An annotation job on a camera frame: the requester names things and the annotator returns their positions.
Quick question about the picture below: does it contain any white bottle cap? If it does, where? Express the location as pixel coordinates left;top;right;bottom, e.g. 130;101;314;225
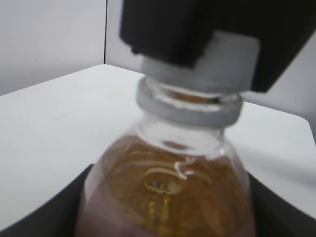
141;31;261;93

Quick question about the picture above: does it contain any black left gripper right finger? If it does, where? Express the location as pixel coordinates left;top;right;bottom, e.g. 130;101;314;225
248;173;316;237

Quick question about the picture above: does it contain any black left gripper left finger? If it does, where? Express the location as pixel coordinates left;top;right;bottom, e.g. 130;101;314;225
0;164;93;237

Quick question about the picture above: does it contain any peach oolong tea bottle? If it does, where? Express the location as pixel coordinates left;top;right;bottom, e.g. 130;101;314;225
75;77;256;237

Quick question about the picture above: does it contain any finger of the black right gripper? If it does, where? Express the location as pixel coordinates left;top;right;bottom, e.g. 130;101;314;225
119;0;218;69
214;0;316;93

